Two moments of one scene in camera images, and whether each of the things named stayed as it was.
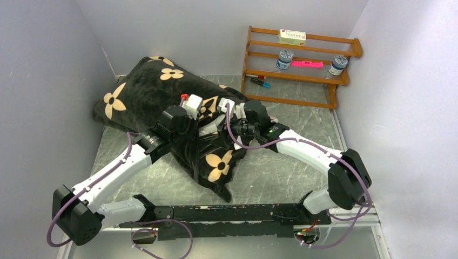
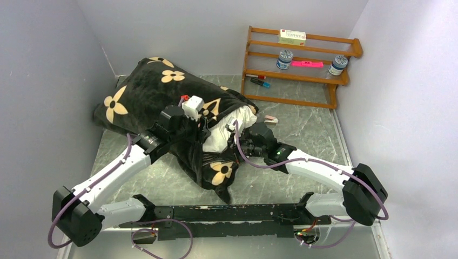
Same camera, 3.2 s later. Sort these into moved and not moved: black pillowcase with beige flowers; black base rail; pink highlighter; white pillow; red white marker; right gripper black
Moved: white pillow; right gripper black
Not moved: black base rail; pink highlighter; red white marker; black pillowcase with beige flowers
